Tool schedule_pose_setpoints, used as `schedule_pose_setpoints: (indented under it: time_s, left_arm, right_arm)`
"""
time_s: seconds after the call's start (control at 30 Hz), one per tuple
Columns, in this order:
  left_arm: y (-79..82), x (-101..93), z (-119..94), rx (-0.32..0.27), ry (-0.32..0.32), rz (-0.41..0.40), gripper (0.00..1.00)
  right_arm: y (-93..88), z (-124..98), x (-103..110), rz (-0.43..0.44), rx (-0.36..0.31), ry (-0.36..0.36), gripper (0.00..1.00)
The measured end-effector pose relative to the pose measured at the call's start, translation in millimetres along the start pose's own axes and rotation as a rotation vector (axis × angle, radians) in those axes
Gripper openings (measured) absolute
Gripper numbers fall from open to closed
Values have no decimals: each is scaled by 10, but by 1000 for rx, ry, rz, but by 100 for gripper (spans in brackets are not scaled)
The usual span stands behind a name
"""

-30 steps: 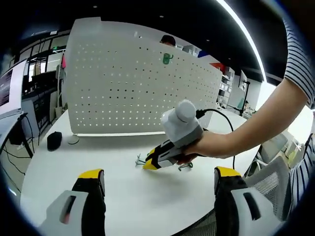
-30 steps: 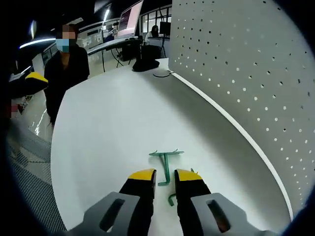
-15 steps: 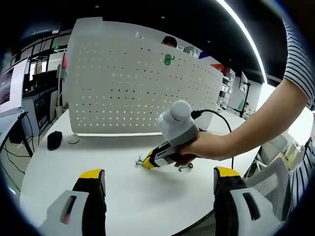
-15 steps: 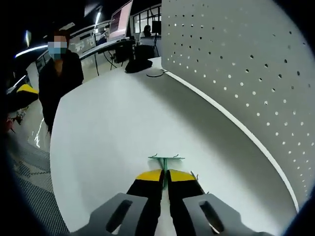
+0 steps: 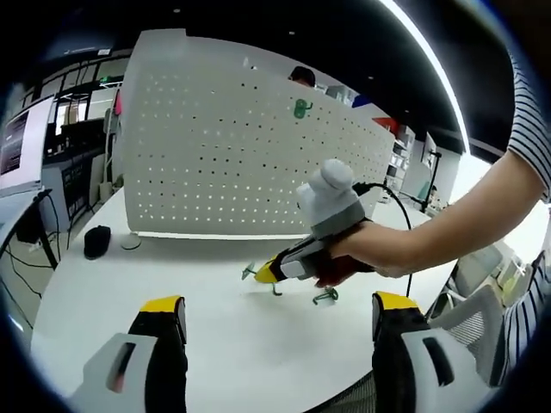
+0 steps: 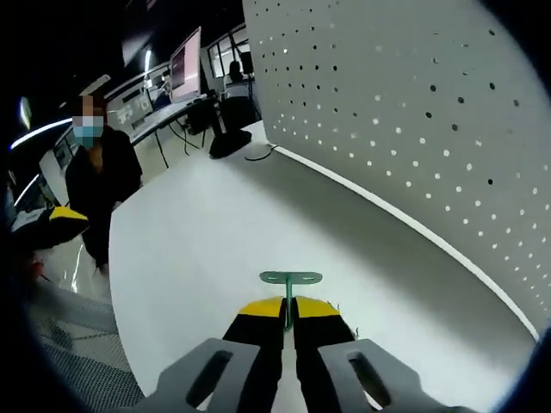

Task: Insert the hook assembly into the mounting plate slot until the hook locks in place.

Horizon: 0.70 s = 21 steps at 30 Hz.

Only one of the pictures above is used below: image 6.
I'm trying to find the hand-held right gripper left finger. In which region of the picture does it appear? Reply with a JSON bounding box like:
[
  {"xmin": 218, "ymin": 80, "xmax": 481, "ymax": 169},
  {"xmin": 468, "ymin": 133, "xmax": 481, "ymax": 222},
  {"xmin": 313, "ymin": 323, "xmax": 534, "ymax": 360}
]
[{"xmin": 145, "ymin": 295, "xmax": 288, "ymax": 413}]

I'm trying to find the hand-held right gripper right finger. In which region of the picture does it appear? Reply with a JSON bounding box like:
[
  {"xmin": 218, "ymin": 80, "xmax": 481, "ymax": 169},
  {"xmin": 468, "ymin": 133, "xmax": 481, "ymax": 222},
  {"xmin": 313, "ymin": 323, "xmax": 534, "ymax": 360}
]
[{"xmin": 289, "ymin": 294, "xmax": 436, "ymax": 413}]

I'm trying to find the green hook assembly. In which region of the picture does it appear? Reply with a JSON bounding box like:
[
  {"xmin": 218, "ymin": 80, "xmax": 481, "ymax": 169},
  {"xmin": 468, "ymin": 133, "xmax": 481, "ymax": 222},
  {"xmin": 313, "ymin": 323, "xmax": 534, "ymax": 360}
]
[{"xmin": 258, "ymin": 270, "xmax": 325, "ymax": 333}]

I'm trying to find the white perforated mounting plate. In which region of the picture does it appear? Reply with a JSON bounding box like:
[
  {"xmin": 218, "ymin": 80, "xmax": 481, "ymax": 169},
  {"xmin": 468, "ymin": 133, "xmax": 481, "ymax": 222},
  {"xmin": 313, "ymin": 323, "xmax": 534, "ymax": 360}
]
[{"xmin": 241, "ymin": 0, "xmax": 542, "ymax": 342}]

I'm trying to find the round mounting plate foot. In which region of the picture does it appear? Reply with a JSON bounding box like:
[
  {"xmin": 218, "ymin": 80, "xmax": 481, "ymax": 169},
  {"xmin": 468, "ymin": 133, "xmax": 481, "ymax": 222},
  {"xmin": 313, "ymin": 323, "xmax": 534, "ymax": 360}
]
[{"xmin": 245, "ymin": 143, "xmax": 280, "ymax": 162}]

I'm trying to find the grey mesh chair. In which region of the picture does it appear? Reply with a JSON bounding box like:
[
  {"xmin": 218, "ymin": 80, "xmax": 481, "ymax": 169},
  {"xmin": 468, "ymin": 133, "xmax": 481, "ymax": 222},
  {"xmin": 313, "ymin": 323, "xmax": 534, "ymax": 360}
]
[{"xmin": 23, "ymin": 286, "xmax": 145, "ymax": 413}]

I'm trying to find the large computer monitor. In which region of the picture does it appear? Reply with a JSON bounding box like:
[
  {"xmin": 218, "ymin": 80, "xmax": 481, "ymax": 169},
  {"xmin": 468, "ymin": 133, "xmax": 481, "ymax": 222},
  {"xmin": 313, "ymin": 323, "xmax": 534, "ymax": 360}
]
[{"xmin": 168, "ymin": 26, "xmax": 203, "ymax": 105}]

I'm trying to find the black office chair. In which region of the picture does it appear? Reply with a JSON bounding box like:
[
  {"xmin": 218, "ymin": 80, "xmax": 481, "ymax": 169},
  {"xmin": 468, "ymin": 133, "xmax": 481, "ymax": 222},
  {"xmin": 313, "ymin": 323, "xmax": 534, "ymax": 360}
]
[{"xmin": 220, "ymin": 95, "xmax": 261, "ymax": 135}]

